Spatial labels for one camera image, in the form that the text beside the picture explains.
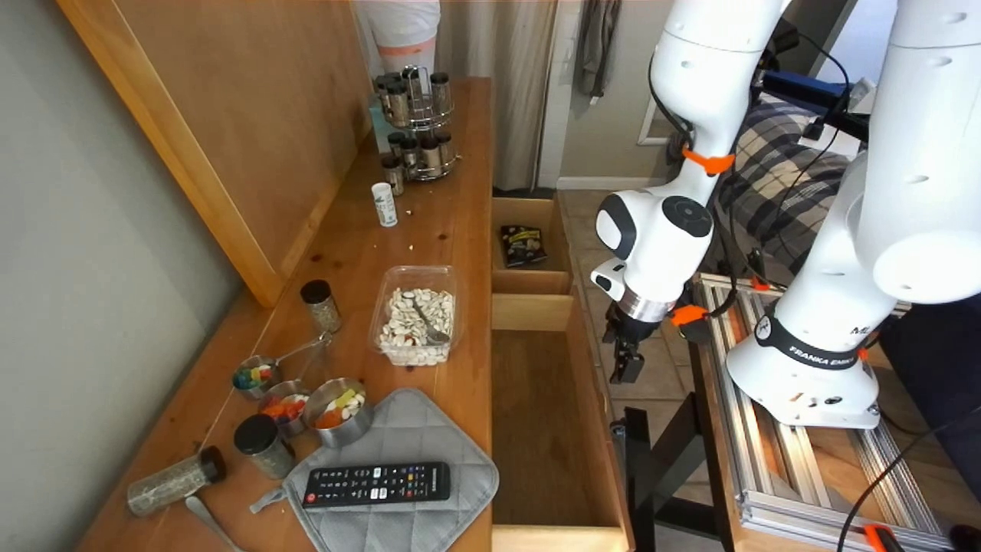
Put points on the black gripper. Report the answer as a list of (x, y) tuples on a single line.
[(631, 330)]

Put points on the wide pine drawer with knob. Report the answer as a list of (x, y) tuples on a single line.
[(542, 430)]

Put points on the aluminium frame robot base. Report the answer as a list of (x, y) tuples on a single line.
[(799, 481)]

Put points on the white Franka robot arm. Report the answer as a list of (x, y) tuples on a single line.
[(715, 63)]

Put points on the small orange wrist clip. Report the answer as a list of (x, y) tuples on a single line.
[(690, 317)]

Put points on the black metal stand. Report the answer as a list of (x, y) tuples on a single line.
[(639, 481)]

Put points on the black and yellow packet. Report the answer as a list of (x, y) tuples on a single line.
[(522, 247)]

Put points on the clear plastic food container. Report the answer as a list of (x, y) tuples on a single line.
[(448, 285)]

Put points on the metal utensil in container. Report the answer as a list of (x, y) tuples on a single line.
[(433, 330)]

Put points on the pine wood dresser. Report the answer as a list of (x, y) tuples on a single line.
[(439, 233)]

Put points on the grey quilted pot holder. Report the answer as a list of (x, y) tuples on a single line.
[(408, 430)]

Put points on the plaid blanket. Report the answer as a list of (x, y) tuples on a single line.
[(799, 194)]

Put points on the black remote control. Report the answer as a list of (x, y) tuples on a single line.
[(380, 484)]

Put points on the spice jar in rack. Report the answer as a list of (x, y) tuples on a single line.
[(431, 161), (406, 149), (439, 92), (386, 83), (397, 104)]

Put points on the beige curtain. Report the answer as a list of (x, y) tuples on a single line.
[(525, 92)]

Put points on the small white bottle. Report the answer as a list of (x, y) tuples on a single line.
[(386, 205)]

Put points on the small brown spice jar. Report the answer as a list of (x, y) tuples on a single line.
[(393, 178)]

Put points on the orange clamp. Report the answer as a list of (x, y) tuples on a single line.
[(874, 538)]

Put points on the black lidded spice jar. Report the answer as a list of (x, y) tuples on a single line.
[(322, 307)]

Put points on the chrome spice carousel rack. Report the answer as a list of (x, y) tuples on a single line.
[(422, 127)]

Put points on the grey hanging cloth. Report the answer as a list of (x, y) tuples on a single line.
[(598, 47)]

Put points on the dark electronics box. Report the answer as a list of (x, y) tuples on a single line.
[(818, 102)]

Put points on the metal cup with orange filling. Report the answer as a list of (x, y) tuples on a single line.
[(287, 407)]

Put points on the light blue carton box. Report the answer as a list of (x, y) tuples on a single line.
[(372, 127)]

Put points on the metal cup with coloured candy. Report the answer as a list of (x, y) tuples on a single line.
[(255, 374)]

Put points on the white bin with orange band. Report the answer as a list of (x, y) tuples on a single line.
[(406, 59)]

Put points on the framed wooden board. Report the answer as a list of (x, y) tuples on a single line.
[(236, 113)]

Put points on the long glass jar black lid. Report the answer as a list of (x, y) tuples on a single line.
[(171, 484)]

